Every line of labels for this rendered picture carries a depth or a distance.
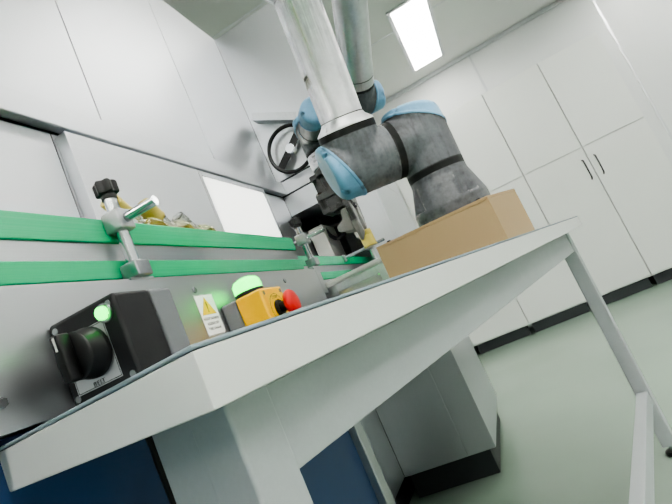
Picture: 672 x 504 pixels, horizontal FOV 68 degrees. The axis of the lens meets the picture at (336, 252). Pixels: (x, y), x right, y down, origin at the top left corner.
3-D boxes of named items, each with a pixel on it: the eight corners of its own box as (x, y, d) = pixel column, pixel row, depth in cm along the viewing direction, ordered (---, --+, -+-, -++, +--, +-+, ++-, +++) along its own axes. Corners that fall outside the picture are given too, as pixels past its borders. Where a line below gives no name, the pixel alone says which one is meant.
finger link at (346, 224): (347, 247, 126) (334, 216, 128) (367, 237, 124) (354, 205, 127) (342, 245, 123) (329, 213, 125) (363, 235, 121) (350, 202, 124)
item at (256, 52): (341, 226, 277) (279, 89, 289) (401, 196, 266) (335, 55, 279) (291, 216, 210) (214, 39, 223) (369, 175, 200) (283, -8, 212)
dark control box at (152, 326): (139, 392, 51) (112, 317, 52) (200, 364, 49) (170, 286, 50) (74, 416, 43) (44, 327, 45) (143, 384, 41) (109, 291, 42)
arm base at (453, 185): (496, 195, 102) (475, 152, 102) (485, 197, 88) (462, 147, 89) (430, 225, 108) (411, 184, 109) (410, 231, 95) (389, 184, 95)
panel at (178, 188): (292, 274, 183) (257, 192, 187) (298, 271, 182) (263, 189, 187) (109, 288, 97) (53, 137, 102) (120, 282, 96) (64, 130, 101)
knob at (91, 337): (82, 385, 43) (48, 396, 40) (65, 338, 44) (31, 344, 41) (120, 367, 42) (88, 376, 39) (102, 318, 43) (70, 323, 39)
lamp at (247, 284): (245, 300, 77) (238, 283, 77) (269, 289, 76) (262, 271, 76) (230, 303, 72) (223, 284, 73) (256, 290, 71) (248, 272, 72)
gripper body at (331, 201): (333, 219, 133) (315, 179, 135) (361, 205, 131) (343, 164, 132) (324, 217, 126) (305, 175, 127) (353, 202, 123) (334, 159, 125)
